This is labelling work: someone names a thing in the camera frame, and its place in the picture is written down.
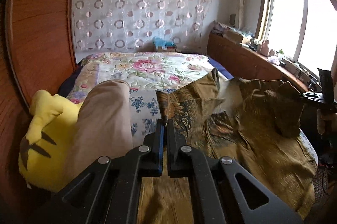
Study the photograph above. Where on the floral bed quilt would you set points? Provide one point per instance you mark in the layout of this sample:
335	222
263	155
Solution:
147	69

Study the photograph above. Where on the person's right hand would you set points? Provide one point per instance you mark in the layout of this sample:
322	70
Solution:
325	121

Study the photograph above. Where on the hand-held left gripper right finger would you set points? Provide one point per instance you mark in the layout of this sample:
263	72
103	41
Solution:
172	150

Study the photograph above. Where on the sheer circle-patterned curtain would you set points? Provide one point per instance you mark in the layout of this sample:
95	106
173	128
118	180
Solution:
137	11

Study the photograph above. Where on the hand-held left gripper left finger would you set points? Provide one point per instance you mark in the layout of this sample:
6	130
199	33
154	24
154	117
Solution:
159	147

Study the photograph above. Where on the beige pillow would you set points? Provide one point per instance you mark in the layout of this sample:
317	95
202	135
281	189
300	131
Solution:
105	118

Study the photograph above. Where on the olive brown patterned shirt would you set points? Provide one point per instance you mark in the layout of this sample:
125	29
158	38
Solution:
250	147

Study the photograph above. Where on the wooden side counter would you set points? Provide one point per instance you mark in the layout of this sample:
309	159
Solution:
237	58

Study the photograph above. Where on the small cardboard box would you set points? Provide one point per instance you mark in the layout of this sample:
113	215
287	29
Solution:
167	49

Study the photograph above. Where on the white plastic bag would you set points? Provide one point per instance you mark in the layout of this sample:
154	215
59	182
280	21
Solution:
273	60

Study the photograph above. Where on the cardboard box with clutter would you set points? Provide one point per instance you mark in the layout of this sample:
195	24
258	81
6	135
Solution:
233	36

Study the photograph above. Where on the window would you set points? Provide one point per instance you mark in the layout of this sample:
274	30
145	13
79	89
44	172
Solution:
287	24

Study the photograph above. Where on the blue plastic bag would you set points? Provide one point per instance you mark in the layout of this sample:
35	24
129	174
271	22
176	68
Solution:
163	41

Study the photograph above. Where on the navy blue blanket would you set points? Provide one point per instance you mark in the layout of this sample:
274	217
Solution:
219	67

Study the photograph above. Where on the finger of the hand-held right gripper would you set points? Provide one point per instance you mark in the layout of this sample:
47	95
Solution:
310	97

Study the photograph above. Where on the green-capped bottle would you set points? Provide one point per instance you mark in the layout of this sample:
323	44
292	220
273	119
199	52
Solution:
281	53

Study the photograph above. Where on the wooden wardrobe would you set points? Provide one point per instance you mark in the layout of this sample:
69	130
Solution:
39	42

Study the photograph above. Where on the yellow plush toy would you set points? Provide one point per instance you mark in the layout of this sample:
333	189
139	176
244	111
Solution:
52	150

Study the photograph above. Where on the stack of papers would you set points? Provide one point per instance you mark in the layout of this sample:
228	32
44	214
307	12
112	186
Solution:
219	29

